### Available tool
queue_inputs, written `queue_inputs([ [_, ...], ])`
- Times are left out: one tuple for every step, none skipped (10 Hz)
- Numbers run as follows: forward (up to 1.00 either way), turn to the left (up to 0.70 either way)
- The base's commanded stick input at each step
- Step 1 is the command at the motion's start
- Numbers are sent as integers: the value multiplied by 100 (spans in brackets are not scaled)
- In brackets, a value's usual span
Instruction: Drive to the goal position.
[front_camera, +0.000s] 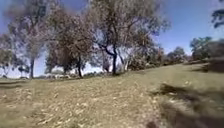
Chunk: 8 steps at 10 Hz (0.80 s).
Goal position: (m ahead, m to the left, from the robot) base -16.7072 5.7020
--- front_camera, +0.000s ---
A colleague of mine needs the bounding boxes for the overhanging tree branch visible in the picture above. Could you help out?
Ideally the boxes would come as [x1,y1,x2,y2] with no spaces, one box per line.
[211,8,224,29]

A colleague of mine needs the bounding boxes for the dark bush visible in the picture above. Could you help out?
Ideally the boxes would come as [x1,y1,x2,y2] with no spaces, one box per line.
[201,39,224,74]

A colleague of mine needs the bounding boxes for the large dark-trunk tree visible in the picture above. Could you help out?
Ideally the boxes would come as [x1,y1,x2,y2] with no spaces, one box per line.
[84,0,171,76]

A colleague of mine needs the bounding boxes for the dry grass ground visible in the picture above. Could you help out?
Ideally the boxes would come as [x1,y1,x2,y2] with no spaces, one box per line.
[0,62,224,128]

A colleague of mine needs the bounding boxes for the tall bare-trunk tree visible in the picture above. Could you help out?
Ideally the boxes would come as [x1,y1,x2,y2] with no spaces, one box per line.
[4,0,51,80]

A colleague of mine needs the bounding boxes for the brown leafy tree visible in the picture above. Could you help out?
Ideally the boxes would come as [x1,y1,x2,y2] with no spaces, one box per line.
[44,8,101,78]

